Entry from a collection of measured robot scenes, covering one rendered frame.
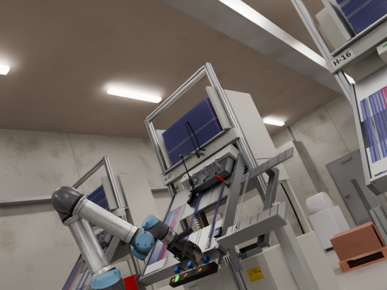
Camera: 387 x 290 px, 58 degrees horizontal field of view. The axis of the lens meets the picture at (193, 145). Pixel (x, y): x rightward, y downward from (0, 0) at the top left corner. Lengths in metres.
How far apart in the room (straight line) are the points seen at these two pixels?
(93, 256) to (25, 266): 4.38
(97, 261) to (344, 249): 3.66
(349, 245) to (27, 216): 4.70
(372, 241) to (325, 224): 3.64
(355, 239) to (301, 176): 6.75
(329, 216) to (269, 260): 6.30
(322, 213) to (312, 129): 4.44
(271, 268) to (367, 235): 2.86
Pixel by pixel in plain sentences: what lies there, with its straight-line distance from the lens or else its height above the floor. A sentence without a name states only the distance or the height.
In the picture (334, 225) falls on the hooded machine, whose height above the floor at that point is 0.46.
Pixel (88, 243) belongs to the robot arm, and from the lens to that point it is 1.62.
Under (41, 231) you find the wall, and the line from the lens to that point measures 6.21.
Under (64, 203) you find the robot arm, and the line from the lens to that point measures 1.54.
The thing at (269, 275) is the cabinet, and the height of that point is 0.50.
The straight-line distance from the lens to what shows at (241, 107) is 2.52.
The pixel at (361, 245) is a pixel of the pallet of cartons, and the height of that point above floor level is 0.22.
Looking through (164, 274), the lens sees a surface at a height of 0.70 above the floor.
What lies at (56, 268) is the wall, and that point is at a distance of 6.15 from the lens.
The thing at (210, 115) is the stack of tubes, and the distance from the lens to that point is 2.30.
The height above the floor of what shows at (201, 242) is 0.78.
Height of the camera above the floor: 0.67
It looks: 18 degrees up
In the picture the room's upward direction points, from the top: 21 degrees counter-clockwise
